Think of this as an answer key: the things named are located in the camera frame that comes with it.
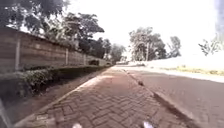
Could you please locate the red brick path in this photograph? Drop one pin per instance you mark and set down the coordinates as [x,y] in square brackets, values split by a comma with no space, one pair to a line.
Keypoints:
[110,100]

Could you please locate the clump of trees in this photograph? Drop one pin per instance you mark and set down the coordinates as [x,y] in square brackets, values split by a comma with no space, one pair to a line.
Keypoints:
[146,43]

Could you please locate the row of trees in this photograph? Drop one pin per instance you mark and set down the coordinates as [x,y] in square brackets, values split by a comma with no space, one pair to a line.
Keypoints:
[80,30]

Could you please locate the single tree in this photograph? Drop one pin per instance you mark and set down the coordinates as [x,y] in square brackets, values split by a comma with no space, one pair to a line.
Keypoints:
[175,46]

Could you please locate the grey kerb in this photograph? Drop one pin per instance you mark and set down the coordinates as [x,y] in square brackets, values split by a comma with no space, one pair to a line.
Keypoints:
[166,100]

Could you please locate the bare dirt strip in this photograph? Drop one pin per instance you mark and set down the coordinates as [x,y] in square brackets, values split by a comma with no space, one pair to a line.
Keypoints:
[46,98]

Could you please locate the low green hedge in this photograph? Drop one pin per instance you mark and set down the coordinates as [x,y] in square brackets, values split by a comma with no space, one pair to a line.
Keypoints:
[33,78]

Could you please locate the grass verge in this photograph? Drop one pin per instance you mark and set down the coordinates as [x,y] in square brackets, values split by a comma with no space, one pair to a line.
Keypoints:
[196,70]

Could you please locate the dark asphalt road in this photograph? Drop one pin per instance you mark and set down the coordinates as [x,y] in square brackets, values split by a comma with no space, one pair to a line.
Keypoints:
[200,96]

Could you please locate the small bare tree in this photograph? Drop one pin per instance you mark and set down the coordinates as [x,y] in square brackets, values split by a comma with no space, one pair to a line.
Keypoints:
[210,46]

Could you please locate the long brown wall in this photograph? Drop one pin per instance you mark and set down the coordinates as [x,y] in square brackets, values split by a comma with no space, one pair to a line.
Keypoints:
[40,51]

